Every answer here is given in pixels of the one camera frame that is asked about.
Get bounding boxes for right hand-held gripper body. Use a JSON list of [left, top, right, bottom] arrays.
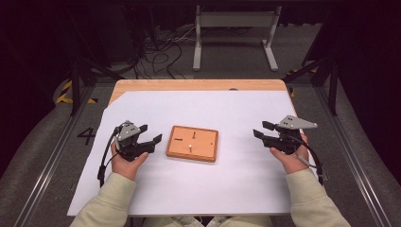
[[263, 114, 319, 156]]

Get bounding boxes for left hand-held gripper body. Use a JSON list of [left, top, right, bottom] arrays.
[[113, 120, 151, 163]]

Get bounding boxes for wooden board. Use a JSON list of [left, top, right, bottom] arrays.
[[166, 125, 219, 164]]

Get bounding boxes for person's left hand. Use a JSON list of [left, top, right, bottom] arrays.
[[110, 141, 149, 182]]

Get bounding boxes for person's right hand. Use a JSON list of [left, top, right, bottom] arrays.
[[270, 133, 310, 176]]

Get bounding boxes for yellow black hazard tape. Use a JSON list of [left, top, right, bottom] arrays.
[[54, 79, 99, 105], [287, 67, 318, 98]]

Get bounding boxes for black metal stand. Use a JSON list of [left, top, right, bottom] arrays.
[[283, 9, 340, 117], [66, 9, 127, 117]]

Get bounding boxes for wooden table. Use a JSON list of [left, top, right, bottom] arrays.
[[108, 79, 299, 115]]

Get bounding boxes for white paper sheet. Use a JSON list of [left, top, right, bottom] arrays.
[[66, 90, 318, 218]]

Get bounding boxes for person's light trousers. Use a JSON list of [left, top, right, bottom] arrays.
[[141, 215, 272, 227]]

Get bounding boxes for white metal stand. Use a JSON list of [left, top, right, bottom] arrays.
[[192, 4, 284, 73]]

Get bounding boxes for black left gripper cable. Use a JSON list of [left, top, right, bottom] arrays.
[[96, 126, 123, 188]]

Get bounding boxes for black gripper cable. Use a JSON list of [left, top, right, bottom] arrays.
[[285, 133, 329, 185], [96, 126, 123, 188]]

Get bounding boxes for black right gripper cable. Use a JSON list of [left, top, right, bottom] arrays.
[[285, 133, 329, 185]]

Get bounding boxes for aluminium floor rail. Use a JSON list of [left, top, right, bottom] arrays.
[[314, 84, 392, 227], [12, 84, 96, 227]]

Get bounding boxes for bundle of black floor cables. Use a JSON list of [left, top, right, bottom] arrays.
[[133, 25, 198, 80]]

